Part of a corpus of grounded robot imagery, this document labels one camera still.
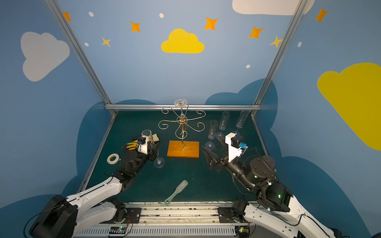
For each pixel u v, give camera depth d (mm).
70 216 405
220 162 459
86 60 886
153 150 745
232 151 444
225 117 907
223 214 750
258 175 372
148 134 834
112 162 929
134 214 749
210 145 1017
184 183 840
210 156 477
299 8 699
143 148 706
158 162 929
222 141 562
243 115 926
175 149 982
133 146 1000
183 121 749
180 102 801
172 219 733
